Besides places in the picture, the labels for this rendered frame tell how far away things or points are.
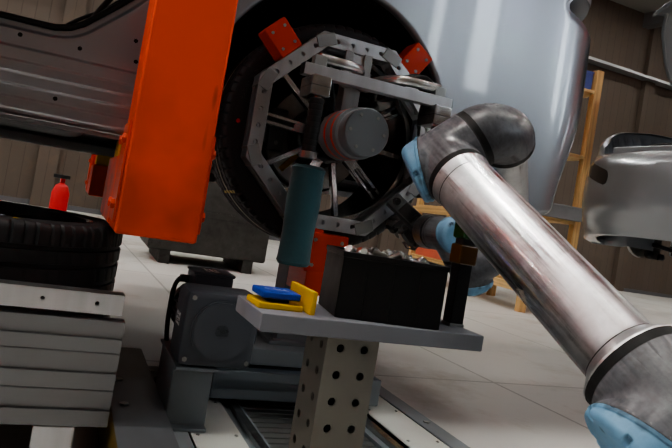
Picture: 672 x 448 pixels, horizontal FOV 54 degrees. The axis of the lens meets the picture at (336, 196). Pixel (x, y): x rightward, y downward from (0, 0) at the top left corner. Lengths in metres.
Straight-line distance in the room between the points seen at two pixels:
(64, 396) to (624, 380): 1.04
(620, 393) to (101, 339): 0.98
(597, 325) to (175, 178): 0.82
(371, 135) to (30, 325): 0.91
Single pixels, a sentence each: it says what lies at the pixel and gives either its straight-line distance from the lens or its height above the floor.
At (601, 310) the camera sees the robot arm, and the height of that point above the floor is 0.56.
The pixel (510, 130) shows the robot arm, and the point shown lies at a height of 0.83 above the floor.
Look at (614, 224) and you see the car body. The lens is 4.30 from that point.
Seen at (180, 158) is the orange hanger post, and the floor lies 0.68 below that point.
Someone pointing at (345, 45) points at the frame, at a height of 1.10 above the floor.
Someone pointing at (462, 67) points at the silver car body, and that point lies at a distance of 2.21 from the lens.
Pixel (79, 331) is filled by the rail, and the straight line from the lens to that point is 1.43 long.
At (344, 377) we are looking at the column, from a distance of 1.19.
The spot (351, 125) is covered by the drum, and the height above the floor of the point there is 0.86.
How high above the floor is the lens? 0.62
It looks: 2 degrees up
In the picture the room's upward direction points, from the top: 10 degrees clockwise
